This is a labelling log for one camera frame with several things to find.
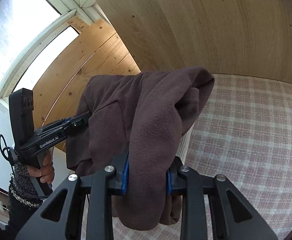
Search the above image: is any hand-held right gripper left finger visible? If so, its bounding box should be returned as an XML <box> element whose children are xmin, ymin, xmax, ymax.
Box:
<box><xmin>15</xmin><ymin>151</ymin><xmax>130</xmax><ymax>240</ymax></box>

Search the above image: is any light wood laminate board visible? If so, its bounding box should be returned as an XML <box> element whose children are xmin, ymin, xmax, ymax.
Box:
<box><xmin>83</xmin><ymin>0</ymin><xmax>292</xmax><ymax>88</ymax></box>

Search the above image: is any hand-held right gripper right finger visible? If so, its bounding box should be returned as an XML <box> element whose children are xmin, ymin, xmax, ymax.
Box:
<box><xmin>166</xmin><ymin>156</ymin><xmax>279</xmax><ymax>240</ymax></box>

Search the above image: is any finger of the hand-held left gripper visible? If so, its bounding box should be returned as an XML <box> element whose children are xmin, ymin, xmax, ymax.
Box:
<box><xmin>42</xmin><ymin>112</ymin><xmax>90</xmax><ymax>137</ymax></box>

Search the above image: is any pine wood panel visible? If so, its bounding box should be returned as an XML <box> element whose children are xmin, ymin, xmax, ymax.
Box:
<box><xmin>32</xmin><ymin>17</ymin><xmax>141</xmax><ymax>153</ymax></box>

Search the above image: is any person's left forearm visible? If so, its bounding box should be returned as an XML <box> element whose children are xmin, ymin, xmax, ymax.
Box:
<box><xmin>8</xmin><ymin>164</ymin><xmax>46</xmax><ymax>230</ymax></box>

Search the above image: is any person's left hand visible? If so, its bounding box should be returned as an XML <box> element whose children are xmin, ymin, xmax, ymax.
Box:
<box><xmin>27</xmin><ymin>147</ymin><xmax>55</xmax><ymax>184</ymax></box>

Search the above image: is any brown fleece garment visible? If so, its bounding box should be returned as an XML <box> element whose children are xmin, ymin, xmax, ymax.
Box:
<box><xmin>66</xmin><ymin>66</ymin><xmax>215</xmax><ymax>230</ymax></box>

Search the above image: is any pink plaid blanket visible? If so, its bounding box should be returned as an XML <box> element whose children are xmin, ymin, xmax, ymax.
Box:
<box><xmin>82</xmin><ymin>73</ymin><xmax>292</xmax><ymax>240</ymax></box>

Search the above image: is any white window frame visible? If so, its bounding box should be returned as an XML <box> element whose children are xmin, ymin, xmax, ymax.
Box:
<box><xmin>0</xmin><ymin>0</ymin><xmax>109</xmax><ymax>103</ymax></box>

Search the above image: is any black cable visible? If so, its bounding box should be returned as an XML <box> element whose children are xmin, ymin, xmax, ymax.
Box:
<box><xmin>0</xmin><ymin>134</ymin><xmax>19</xmax><ymax>167</ymax></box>

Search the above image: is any folded beige cardigan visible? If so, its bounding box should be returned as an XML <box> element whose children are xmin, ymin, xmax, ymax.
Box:
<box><xmin>177</xmin><ymin>124</ymin><xmax>195</xmax><ymax>164</ymax></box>

